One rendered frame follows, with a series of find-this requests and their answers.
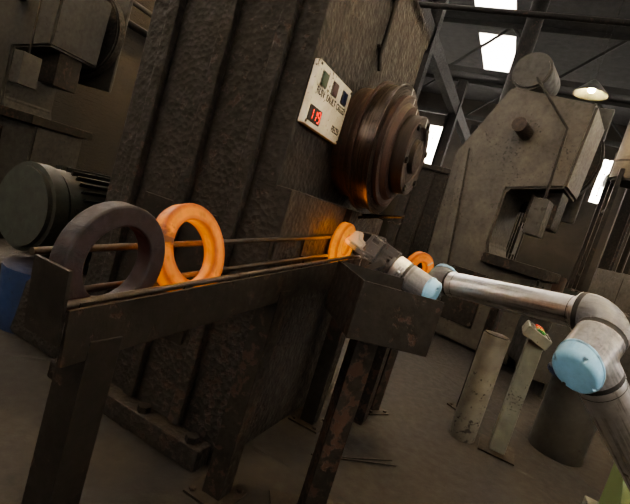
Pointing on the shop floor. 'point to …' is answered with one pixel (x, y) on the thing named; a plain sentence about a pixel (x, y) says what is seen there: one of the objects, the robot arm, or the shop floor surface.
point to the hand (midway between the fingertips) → (344, 239)
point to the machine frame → (238, 190)
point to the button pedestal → (497, 446)
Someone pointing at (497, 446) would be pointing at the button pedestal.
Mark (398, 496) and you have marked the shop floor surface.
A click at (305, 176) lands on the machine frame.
